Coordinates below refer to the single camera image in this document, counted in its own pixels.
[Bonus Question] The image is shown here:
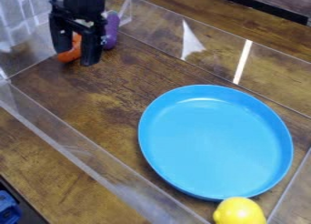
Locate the purple toy eggplant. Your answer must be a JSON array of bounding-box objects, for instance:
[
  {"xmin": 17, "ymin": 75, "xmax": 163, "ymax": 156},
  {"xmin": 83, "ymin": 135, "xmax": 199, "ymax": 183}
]
[{"xmin": 103, "ymin": 11, "xmax": 120, "ymax": 50}]

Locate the blue object at corner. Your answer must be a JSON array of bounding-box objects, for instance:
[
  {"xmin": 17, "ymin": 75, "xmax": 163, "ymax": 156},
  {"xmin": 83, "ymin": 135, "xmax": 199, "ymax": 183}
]
[{"xmin": 0, "ymin": 190, "xmax": 22, "ymax": 224}]

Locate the blue round tray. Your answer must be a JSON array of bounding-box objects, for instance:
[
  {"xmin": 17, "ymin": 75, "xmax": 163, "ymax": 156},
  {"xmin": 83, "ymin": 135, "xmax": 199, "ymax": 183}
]
[{"xmin": 139, "ymin": 85, "xmax": 294, "ymax": 200}]

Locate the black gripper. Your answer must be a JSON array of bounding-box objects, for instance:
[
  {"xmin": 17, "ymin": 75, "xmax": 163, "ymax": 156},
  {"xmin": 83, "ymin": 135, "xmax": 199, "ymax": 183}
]
[{"xmin": 48, "ymin": 0, "xmax": 106, "ymax": 66}]

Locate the clear acrylic enclosure wall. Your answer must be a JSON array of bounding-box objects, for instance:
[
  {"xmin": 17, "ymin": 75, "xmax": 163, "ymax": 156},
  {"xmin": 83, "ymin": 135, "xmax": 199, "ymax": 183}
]
[{"xmin": 0, "ymin": 0, "xmax": 311, "ymax": 224}]

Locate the orange toy carrot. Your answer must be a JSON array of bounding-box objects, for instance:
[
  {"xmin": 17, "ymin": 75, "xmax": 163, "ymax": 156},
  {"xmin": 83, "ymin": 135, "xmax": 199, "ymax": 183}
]
[{"xmin": 58, "ymin": 34, "xmax": 82, "ymax": 63}]

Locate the yellow toy lemon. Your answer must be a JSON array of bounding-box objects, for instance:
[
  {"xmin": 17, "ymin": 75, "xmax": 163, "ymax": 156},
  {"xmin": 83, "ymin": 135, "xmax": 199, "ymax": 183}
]
[{"xmin": 212, "ymin": 197, "xmax": 267, "ymax": 224}]

